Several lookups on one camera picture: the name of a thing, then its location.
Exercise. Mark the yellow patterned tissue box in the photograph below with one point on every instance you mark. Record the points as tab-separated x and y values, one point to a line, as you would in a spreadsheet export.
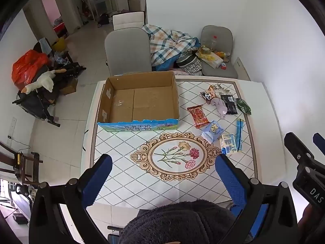
213	60

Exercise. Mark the white goose plush toy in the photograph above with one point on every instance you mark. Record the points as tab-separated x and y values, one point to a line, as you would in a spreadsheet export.
45	80

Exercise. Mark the clear plastic bottle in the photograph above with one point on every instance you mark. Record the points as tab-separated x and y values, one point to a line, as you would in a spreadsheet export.
213	43

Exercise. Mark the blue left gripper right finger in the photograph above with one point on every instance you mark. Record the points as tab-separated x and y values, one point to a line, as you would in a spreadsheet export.
231	178

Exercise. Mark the orange panda snack packet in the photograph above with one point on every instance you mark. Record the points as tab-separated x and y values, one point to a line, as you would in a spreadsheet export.
208	94

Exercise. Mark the plaid blanket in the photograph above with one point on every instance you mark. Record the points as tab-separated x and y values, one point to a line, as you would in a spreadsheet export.
166	45

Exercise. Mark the blue tissue pack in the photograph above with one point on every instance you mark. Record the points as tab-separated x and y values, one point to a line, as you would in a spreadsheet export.
212	132

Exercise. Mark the dark wooden chair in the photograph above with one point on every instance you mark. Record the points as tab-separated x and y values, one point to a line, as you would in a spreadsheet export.
18	163

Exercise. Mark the black snack packet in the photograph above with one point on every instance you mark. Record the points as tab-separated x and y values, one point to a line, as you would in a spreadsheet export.
230	104

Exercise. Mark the red plastic bag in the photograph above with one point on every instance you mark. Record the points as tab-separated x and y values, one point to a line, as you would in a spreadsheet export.
26	68

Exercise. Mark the small cardboard box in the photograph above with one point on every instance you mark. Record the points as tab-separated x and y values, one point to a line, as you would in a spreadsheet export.
70	88

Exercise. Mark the green snack packet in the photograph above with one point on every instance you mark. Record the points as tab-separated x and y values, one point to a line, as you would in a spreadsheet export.
243	106

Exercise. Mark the grey office chair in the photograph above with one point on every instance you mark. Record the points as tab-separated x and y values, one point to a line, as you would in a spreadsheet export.
128	51

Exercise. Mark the white chair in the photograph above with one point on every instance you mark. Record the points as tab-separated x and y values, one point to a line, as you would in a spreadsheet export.
128	20

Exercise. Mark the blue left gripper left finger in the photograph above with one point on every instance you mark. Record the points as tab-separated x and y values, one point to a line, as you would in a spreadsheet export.
93	179

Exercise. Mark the lilac soft cloth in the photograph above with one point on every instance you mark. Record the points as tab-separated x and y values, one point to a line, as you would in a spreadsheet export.
220	106

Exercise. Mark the blue long stick packet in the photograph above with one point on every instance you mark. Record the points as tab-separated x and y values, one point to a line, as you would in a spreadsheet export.
238	136

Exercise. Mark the dark fleece sleeve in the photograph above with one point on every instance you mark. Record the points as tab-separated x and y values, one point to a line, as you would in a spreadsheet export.
199	221

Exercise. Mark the grey cushioned chair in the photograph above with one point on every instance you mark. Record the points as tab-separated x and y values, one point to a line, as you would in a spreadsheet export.
223	50

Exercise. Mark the white blue carton pack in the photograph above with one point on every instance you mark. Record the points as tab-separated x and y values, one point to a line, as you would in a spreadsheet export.
228	144

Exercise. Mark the red snack packet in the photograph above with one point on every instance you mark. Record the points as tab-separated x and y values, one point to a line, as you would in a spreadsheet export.
199	117

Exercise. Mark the black white patterned hat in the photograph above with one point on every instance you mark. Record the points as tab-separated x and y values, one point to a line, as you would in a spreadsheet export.
189	63

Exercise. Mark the yellow bucket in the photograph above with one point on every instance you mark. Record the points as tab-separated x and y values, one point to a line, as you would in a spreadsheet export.
59	45

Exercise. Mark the tape roll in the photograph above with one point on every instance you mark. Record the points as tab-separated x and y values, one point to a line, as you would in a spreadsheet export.
205	50

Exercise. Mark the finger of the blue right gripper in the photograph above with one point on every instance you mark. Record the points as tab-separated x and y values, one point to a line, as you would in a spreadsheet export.
319	141
296	147

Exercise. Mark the black stroller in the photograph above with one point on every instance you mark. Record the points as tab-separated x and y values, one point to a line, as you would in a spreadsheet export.
39	101

